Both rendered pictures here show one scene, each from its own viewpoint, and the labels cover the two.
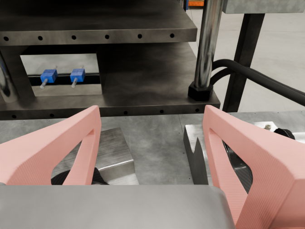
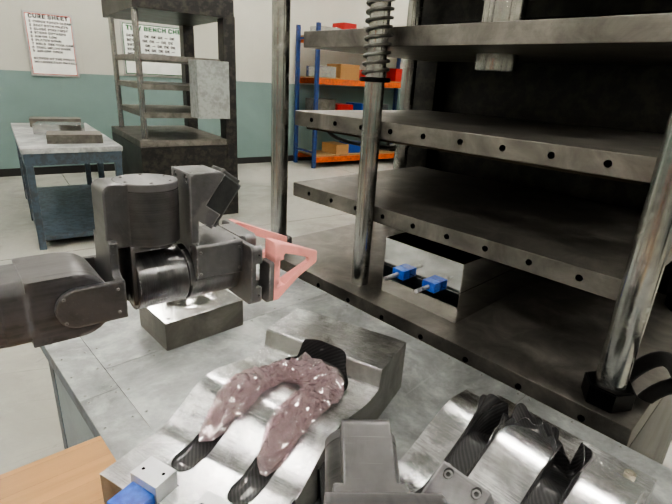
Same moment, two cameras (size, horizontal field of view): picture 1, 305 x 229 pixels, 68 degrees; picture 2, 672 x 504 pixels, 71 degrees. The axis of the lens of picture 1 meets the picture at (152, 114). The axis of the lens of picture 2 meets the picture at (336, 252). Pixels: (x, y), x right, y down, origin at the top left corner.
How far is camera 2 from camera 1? 0.51 m
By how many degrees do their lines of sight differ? 46
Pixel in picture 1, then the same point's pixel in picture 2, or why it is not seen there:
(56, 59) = (418, 255)
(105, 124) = (418, 350)
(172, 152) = not seen: hidden behind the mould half
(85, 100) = (427, 319)
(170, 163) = not seen: hidden behind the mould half
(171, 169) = not seen: hidden behind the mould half
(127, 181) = (365, 388)
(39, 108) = (373, 303)
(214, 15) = (641, 266)
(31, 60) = (394, 246)
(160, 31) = (561, 265)
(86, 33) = (462, 236)
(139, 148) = (426, 392)
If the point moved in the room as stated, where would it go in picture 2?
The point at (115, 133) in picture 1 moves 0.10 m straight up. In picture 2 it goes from (394, 343) to (399, 297)
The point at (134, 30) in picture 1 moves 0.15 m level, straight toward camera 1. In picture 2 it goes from (522, 251) to (491, 265)
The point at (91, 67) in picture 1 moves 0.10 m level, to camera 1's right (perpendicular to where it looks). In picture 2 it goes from (452, 280) to (484, 294)
